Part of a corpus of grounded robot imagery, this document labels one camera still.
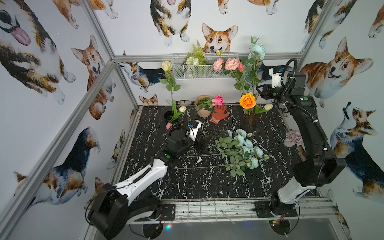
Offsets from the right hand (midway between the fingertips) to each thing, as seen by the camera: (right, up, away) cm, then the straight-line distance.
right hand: (259, 83), depth 75 cm
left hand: (-26, -24, +1) cm, 35 cm away
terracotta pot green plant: (-30, -3, +38) cm, 49 cm away
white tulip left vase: (-39, -13, +7) cm, 42 cm away
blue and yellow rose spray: (-6, -34, +20) cm, 40 cm away
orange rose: (-6, -9, -1) cm, 11 cm away
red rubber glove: (-15, -14, +40) cm, 45 cm away
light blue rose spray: (-9, -42, +15) cm, 45 cm away
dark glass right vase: (+3, -19, +23) cm, 30 cm away
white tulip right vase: (+6, -11, +5) cm, 14 cm away
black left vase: (-49, -16, +16) cm, 54 cm away
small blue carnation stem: (-10, -28, +23) cm, 37 cm away
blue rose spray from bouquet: (-10, -47, +13) cm, 50 cm away
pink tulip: (-48, -22, +13) cm, 55 cm away
